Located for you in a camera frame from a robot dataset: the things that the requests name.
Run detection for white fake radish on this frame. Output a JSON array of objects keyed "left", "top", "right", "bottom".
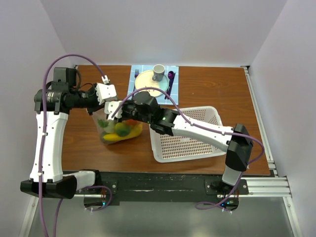
[{"left": 97, "top": 119, "right": 115, "bottom": 133}]

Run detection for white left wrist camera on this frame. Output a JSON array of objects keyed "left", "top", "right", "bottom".
[{"left": 95, "top": 83, "right": 117, "bottom": 105}]

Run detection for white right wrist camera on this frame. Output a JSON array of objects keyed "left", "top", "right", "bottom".
[{"left": 104, "top": 101, "right": 122, "bottom": 120}]

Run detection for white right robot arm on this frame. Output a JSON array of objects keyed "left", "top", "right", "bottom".
[{"left": 114, "top": 91, "right": 253, "bottom": 194}]

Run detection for light blue checked placemat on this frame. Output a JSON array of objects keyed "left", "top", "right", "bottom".
[{"left": 127, "top": 65, "right": 179, "bottom": 105}]

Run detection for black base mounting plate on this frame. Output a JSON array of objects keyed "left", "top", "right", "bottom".
[{"left": 74, "top": 171, "right": 249, "bottom": 207}]

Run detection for cream and teal plate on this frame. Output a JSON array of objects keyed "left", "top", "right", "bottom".
[{"left": 135, "top": 70, "right": 169, "bottom": 92}]

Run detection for white perforated plastic basket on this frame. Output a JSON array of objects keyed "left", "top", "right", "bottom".
[{"left": 150, "top": 106, "right": 232, "bottom": 163}]

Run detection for yellow fake banana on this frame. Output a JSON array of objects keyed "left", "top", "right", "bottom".
[{"left": 101, "top": 123, "right": 143, "bottom": 142}]

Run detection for purple metal fork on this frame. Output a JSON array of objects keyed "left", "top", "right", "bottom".
[{"left": 133, "top": 69, "right": 139, "bottom": 91}]

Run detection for orange fake fruit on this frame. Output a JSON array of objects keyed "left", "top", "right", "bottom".
[{"left": 125, "top": 119, "right": 138, "bottom": 126}]

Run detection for grey ceramic mug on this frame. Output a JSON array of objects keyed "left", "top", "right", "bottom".
[{"left": 152, "top": 64, "right": 165, "bottom": 81}]

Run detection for clear polka dot zip bag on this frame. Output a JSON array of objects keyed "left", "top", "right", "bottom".
[{"left": 92, "top": 109, "right": 143, "bottom": 145}]

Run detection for purple metal spoon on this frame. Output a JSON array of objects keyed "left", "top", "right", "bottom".
[{"left": 164, "top": 71, "right": 175, "bottom": 99}]

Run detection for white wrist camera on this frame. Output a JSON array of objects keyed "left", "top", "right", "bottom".
[
  {"left": 104, "top": 101, "right": 122, "bottom": 120},
  {"left": 95, "top": 83, "right": 117, "bottom": 105}
]

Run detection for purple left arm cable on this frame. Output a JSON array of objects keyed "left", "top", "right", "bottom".
[{"left": 37, "top": 54, "right": 112, "bottom": 237}]

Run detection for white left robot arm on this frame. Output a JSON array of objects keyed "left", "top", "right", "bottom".
[{"left": 20, "top": 67, "right": 102, "bottom": 199}]

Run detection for aluminium frame rail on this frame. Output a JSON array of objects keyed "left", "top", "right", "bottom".
[{"left": 18, "top": 65, "right": 303, "bottom": 237}]

